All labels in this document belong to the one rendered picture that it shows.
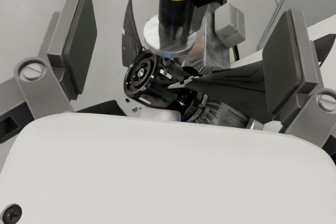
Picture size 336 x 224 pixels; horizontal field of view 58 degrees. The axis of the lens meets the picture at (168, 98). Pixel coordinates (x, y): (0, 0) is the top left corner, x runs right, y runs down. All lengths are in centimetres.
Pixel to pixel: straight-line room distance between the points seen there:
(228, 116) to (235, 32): 29
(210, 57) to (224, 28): 10
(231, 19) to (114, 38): 156
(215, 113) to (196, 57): 20
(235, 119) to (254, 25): 195
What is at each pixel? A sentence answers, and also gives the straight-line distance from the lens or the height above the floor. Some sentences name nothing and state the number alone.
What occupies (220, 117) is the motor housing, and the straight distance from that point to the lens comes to 68.
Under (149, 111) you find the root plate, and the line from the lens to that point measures 65.
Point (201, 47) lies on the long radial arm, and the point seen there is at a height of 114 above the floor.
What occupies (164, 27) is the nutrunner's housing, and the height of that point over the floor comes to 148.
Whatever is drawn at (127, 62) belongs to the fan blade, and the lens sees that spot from 96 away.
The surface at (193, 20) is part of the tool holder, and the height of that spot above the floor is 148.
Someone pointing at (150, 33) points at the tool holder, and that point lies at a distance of 41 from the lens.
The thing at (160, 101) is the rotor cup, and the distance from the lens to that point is 64.
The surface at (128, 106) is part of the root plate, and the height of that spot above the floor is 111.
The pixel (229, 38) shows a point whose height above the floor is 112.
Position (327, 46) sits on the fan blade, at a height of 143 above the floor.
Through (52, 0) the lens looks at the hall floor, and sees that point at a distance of 270.
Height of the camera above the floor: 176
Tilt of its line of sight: 59 degrees down
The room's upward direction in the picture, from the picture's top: 9 degrees clockwise
